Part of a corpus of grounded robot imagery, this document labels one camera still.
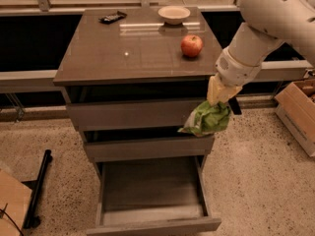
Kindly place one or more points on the yellow-beige gripper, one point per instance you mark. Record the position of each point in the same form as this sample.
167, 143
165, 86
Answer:
236, 70

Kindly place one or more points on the green rice chip bag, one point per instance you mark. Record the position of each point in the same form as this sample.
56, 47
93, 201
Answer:
206, 119

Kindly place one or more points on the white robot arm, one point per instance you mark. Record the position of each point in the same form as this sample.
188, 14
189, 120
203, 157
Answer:
268, 24

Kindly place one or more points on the top grey drawer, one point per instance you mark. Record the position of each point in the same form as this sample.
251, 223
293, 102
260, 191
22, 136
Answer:
132, 114

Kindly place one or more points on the grey drawer cabinet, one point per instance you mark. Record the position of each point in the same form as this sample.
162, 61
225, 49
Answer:
137, 58

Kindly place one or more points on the bottom grey open drawer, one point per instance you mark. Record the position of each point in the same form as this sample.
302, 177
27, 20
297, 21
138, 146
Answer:
153, 197

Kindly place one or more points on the middle grey drawer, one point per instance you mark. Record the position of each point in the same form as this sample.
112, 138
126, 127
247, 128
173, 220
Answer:
149, 148

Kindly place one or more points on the black plug block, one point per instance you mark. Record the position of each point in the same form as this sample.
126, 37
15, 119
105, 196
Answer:
234, 105

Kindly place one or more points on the red apple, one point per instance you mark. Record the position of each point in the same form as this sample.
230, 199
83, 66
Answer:
191, 45

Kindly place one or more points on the cardboard box right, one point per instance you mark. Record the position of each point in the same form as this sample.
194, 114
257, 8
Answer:
297, 111

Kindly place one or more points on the white bowl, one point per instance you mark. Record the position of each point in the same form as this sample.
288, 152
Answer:
174, 15

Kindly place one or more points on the black snack bar wrapper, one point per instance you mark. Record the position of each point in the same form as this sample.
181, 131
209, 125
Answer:
112, 18

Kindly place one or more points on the cardboard sheet left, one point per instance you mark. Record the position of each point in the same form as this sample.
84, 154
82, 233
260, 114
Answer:
14, 199

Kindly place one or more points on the black pole on floor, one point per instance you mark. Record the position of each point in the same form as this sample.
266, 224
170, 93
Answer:
32, 220

